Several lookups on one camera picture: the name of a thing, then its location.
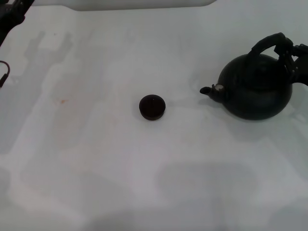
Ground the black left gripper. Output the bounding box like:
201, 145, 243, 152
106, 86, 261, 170
0, 0, 34, 47

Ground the black round teapot with handle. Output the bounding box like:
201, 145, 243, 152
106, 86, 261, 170
199, 32, 294, 120

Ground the small dark round teacup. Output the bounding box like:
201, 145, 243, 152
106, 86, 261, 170
139, 94, 167, 121

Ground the white robot torso base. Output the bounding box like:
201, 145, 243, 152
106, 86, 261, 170
32, 0, 217, 12

